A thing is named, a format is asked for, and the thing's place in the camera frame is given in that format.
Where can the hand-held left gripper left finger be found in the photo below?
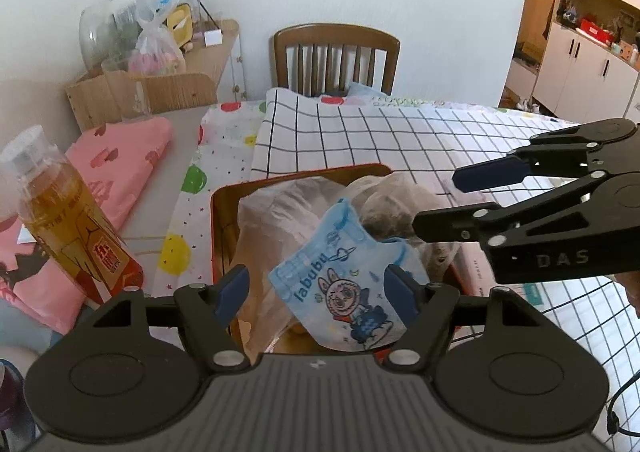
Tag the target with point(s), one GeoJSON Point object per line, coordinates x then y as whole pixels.
{"type": "Point", "coordinates": [232, 292]}

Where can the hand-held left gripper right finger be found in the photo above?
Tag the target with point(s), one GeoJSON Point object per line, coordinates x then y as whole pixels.
{"type": "Point", "coordinates": [400, 294]}

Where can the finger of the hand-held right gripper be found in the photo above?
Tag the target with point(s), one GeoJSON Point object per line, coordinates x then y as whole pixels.
{"type": "Point", "coordinates": [490, 171]}
{"type": "Point", "coordinates": [450, 224]}

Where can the blue cartoon printed bag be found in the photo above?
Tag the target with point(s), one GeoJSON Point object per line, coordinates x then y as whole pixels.
{"type": "Point", "coordinates": [340, 292]}

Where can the grey plush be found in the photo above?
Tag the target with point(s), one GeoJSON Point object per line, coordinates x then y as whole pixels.
{"type": "Point", "coordinates": [390, 207]}

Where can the illustrated booklet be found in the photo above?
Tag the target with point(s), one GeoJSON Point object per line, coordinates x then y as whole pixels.
{"type": "Point", "coordinates": [475, 272]}

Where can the white black-grid cloth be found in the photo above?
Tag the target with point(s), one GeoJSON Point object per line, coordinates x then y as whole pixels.
{"type": "Point", "coordinates": [350, 131]}

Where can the white kitchen cabinets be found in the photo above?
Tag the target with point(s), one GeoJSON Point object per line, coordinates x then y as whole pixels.
{"type": "Point", "coordinates": [580, 66]}

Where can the light blue cloth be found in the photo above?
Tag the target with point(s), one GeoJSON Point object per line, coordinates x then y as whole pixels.
{"type": "Point", "coordinates": [365, 89]}

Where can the white polka dot cloth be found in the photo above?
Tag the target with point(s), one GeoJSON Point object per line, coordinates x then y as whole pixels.
{"type": "Point", "coordinates": [225, 131]}

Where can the pink printed cloth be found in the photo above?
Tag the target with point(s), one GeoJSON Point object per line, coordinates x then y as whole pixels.
{"type": "Point", "coordinates": [125, 146]}

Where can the bottle of yellow liquid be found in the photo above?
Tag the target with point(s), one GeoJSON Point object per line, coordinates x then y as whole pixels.
{"type": "Point", "coordinates": [50, 202]}

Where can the wooden chair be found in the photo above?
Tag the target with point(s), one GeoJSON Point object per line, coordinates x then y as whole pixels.
{"type": "Point", "coordinates": [335, 34]}

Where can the clear glass cup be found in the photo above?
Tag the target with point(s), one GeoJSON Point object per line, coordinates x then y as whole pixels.
{"type": "Point", "coordinates": [127, 91]}

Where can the purple object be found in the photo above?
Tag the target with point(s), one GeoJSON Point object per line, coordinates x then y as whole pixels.
{"type": "Point", "coordinates": [10, 392]}

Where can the small wooden shelf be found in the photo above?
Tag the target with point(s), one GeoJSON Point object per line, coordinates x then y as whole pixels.
{"type": "Point", "coordinates": [227, 41]}

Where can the clear plastic bag with toys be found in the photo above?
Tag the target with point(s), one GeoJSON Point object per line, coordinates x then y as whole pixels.
{"type": "Point", "coordinates": [155, 51]}

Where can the small white card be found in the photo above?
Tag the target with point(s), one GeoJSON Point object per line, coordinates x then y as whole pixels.
{"type": "Point", "coordinates": [213, 38]}

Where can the thin black stick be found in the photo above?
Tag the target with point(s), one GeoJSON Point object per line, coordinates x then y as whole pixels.
{"type": "Point", "coordinates": [200, 1]}

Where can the round glass bowl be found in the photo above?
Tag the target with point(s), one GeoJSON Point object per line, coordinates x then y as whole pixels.
{"type": "Point", "coordinates": [100, 31]}

